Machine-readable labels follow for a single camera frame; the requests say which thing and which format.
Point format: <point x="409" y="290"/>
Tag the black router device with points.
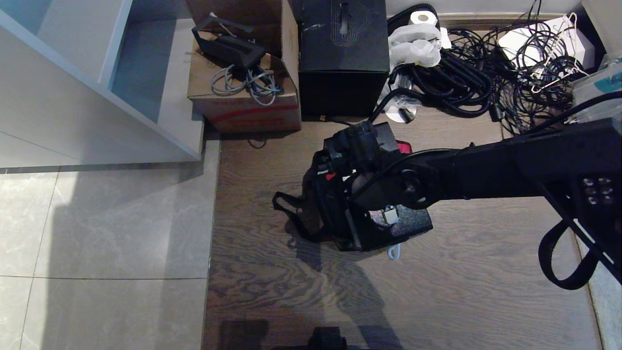
<point x="228" y="46"/>

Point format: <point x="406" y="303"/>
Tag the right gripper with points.
<point x="351" y="146"/>

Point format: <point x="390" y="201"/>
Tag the white plastic bag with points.
<point x="413" y="46"/>

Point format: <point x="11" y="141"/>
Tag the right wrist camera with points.
<point x="388" y="138"/>

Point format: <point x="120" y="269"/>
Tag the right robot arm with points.
<point x="510" y="165"/>

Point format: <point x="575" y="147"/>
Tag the brown cardboard box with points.
<point x="243" y="104"/>

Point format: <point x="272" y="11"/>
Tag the silver disc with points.
<point x="401" y="114"/>

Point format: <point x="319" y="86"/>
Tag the clear plastic container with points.
<point x="600" y="85"/>

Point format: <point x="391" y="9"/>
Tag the white paper roll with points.
<point x="423" y="18"/>

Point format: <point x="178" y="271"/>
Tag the white flat box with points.
<point x="544" y="41"/>

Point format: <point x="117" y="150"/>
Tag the large black box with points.
<point x="342" y="58"/>

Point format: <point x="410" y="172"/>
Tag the white shelf unit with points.
<point x="73" y="92"/>

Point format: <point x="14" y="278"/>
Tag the dark camouflage bag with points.
<point x="335" y="214"/>

